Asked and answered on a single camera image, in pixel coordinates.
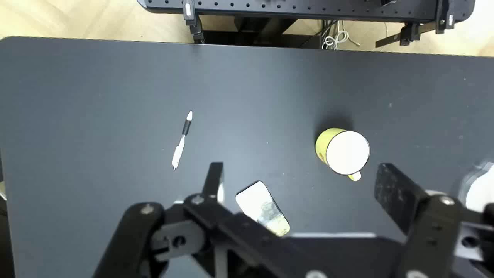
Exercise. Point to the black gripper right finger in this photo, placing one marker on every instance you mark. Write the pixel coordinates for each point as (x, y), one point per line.
(429, 231)

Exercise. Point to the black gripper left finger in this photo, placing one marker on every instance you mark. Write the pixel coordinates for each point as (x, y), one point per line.
(154, 241)

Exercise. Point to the black and white pen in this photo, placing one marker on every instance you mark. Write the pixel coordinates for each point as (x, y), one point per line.
(182, 136)

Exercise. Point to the yellow enamel cup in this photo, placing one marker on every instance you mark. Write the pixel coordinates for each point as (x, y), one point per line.
(343, 151)

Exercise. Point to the small white card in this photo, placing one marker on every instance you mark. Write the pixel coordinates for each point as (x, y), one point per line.
(256, 202)

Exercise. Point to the black perforated breadboard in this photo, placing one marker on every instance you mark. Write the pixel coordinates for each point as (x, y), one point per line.
(309, 7)

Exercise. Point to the black breadboard stand frame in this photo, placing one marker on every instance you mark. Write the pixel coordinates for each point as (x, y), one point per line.
(256, 31)

